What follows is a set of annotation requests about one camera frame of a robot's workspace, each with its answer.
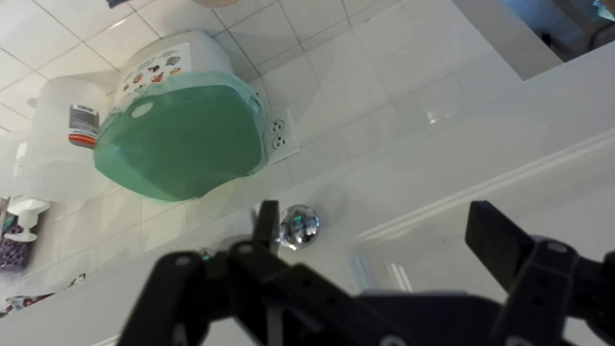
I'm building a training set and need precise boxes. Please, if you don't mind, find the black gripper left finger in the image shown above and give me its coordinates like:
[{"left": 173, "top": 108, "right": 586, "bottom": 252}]
[{"left": 117, "top": 198, "right": 361, "bottom": 346}]

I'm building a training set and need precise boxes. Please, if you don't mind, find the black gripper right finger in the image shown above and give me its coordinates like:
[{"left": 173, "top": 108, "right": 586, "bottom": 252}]
[{"left": 463, "top": 198, "right": 615, "bottom": 346}]

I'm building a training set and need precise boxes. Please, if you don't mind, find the green bucket lid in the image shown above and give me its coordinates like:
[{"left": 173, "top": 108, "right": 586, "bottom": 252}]
[{"left": 90, "top": 66, "right": 269, "bottom": 204}]

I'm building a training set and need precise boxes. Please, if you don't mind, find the white purple soap dispenser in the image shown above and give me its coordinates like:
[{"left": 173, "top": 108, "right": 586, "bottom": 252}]
[{"left": 0, "top": 195, "right": 52, "bottom": 271}]

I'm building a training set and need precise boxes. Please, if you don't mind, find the white bottle with red label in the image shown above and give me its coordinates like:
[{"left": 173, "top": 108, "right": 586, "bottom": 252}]
[{"left": 65, "top": 102, "right": 104, "bottom": 152}]

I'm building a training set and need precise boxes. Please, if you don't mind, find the white plastic bucket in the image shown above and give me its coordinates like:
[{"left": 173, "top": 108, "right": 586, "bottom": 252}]
[{"left": 31, "top": 29, "right": 240, "bottom": 195}]

